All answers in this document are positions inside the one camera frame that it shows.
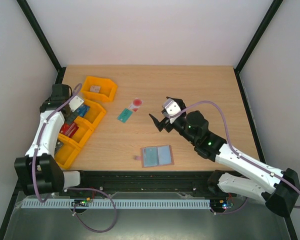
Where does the pink card holder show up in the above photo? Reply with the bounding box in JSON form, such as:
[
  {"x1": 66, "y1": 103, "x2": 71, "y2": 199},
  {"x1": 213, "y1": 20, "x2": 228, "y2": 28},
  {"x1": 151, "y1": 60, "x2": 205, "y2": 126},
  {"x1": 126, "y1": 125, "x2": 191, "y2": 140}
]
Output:
[{"x1": 133, "y1": 145, "x2": 174, "y2": 168}]

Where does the teal credit card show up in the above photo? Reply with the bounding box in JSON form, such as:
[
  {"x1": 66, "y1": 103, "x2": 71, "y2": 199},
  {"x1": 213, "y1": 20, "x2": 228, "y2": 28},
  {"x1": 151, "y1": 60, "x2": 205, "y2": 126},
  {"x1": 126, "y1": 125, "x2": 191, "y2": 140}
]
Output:
[{"x1": 117, "y1": 108, "x2": 133, "y2": 123}]

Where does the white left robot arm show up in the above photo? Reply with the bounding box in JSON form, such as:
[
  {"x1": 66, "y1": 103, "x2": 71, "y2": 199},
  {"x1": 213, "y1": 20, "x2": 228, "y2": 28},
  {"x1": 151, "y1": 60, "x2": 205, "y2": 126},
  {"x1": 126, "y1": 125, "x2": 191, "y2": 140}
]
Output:
[{"x1": 14, "y1": 83, "x2": 83, "y2": 203}]

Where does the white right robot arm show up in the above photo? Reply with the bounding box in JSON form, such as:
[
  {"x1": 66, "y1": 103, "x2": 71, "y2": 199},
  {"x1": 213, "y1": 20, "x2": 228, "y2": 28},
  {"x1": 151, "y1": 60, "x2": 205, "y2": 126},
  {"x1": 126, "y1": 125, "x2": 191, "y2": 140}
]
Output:
[{"x1": 151, "y1": 97, "x2": 300, "y2": 218}]

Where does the red card stack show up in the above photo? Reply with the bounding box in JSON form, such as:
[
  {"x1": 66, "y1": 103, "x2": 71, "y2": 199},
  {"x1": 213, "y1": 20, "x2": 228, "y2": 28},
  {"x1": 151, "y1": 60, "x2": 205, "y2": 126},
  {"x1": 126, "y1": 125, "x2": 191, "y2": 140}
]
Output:
[{"x1": 59, "y1": 122, "x2": 79, "y2": 138}]

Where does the blue card stack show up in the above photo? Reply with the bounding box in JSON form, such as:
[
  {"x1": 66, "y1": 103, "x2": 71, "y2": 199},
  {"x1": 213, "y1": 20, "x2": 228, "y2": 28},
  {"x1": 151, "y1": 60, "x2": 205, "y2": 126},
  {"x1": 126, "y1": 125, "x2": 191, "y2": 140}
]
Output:
[{"x1": 76, "y1": 104, "x2": 90, "y2": 118}]

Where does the black card stack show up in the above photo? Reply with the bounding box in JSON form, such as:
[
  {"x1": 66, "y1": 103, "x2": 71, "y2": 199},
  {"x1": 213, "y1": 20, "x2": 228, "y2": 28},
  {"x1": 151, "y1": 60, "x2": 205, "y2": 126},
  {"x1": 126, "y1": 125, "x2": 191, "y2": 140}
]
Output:
[{"x1": 54, "y1": 140, "x2": 64, "y2": 155}]

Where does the yellow bin bottom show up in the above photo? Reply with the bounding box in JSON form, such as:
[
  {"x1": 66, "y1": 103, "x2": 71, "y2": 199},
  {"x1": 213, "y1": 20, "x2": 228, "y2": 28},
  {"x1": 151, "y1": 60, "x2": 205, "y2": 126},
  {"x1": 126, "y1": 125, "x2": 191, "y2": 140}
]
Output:
[{"x1": 54, "y1": 134, "x2": 81, "y2": 170}]

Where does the yellow bin top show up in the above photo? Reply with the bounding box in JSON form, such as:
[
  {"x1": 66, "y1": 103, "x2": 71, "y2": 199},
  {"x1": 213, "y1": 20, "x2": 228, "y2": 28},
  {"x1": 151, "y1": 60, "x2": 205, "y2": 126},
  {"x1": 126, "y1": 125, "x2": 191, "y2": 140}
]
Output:
[{"x1": 80, "y1": 76, "x2": 118, "y2": 103}]

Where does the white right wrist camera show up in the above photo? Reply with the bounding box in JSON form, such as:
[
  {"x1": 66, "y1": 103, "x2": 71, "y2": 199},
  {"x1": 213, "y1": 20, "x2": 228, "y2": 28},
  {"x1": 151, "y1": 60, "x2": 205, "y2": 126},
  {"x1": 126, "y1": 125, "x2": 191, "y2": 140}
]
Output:
[{"x1": 162, "y1": 97, "x2": 183, "y2": 124}]

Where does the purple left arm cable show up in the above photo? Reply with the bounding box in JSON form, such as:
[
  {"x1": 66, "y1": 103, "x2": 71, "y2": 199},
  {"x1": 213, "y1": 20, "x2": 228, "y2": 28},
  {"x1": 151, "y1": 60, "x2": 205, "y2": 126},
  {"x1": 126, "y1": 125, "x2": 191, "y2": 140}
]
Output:
[{"x1": 31, "y1": 82, "x2": 118, "y2": 233}]

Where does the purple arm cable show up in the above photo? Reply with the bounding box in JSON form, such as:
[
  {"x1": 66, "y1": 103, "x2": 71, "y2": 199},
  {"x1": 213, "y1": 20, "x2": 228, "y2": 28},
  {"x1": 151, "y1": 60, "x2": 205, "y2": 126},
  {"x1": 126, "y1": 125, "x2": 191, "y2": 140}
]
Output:
[
  {"x1": 168, "y1": 100, "x2": 300, "y2": 216},
  {"x1": 31, "y1": 82, "x2": 118, "y2": 233}
]

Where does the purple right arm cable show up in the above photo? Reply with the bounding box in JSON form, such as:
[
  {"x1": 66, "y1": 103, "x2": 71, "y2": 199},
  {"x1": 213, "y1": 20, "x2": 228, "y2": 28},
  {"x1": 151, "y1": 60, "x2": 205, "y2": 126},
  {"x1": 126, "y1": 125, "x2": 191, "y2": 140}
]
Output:
[{"x1": 168, "y1": 100, "x2": 300, "y2": 216}]

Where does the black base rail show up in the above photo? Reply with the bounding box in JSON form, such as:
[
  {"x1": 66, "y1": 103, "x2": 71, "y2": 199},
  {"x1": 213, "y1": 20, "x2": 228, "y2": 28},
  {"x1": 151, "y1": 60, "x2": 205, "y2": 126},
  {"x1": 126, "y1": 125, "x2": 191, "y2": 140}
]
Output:
[{"x1": 59, "y1": 170, "x2": 238, "y2": 198}]

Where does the grey slotted cable duct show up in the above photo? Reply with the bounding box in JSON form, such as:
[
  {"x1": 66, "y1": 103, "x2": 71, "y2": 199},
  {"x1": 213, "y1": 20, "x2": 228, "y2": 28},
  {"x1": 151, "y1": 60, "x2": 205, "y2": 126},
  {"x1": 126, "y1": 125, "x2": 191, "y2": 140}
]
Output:
[{"x1": 21, "y1": 198, "x2": 211, "y2": 210}]

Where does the black left frame post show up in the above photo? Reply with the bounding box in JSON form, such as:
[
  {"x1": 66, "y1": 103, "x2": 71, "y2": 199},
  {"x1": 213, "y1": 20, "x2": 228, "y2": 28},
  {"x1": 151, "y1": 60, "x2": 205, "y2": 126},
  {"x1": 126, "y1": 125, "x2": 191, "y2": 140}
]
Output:
[{"x1": 16, "y1": 0, "x2": 66, "y2": 75}]

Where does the black frame post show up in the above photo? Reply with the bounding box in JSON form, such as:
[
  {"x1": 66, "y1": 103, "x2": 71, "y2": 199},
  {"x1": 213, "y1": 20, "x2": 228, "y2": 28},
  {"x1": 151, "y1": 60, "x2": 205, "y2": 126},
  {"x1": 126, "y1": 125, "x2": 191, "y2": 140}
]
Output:
[
  {"x1": 234, "y1": 0, "x2": 285, "y2": 76},
  {"x1": 16, "y1": 0, "x2": 66, "y2": 75}
]

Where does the black right frame post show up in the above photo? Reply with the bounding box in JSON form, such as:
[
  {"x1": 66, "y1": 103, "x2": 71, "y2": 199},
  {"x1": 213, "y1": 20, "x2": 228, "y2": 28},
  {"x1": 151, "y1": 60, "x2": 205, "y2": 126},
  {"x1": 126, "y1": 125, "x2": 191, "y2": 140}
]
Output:
[{"x1": 234, "y1": 0, "x2": 285, "y2": 76}]

